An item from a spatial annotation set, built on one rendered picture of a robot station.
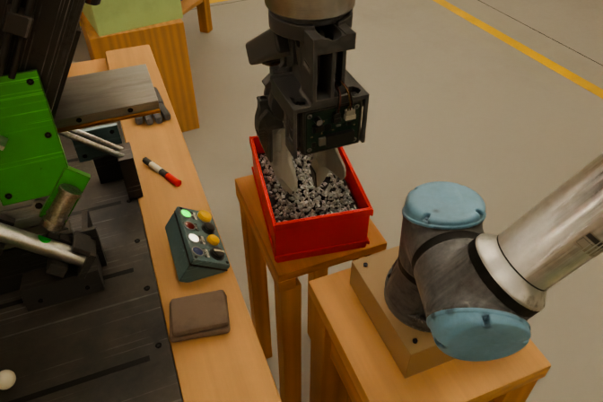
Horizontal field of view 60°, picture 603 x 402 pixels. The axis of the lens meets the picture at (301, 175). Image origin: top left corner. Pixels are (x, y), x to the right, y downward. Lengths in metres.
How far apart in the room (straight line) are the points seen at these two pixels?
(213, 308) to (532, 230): 0.52
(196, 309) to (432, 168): 1.96
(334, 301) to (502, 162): 1.96
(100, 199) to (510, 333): 0.86
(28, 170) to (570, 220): 0.80
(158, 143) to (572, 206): 0.97
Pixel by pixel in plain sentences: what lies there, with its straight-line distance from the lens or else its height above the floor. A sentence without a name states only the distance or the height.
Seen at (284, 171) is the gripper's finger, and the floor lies 1.33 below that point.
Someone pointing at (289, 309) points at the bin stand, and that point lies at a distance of 1.23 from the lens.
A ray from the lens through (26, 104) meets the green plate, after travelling 0.93.
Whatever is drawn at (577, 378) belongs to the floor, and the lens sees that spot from 2.12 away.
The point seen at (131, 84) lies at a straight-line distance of 1.12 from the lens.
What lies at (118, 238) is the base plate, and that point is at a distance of 1.11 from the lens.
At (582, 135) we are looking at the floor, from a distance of 3.25.
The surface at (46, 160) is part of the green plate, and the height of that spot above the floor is 1.13.
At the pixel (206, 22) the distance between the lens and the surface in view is 4.00.
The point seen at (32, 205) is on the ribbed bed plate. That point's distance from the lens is 1.01.
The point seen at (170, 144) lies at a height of 0.90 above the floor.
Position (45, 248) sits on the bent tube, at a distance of 0.99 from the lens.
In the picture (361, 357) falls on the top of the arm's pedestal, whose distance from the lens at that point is 0.95.
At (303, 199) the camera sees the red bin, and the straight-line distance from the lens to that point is 1.14.
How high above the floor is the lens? 1.67
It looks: 40 degrees down
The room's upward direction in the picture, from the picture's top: straight up
